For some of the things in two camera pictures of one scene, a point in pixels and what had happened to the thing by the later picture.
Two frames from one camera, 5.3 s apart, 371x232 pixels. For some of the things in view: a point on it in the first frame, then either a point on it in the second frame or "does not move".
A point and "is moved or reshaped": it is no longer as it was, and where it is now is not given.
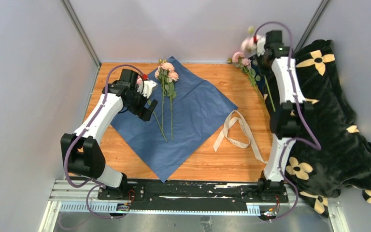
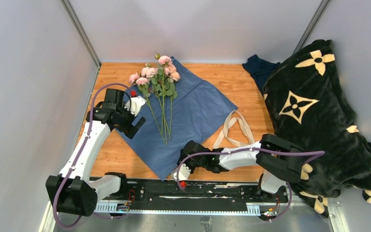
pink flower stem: (240, 61) is moved or reshaped
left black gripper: (143, 112) to (130, 131)
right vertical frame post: (322, 7) does not move
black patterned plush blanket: (346, 160) does not move
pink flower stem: (168, 68) to (162, 74)
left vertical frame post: (81, 30) does not move
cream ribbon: (234, 117) does not move
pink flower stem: (138, 81) to (151, 73)
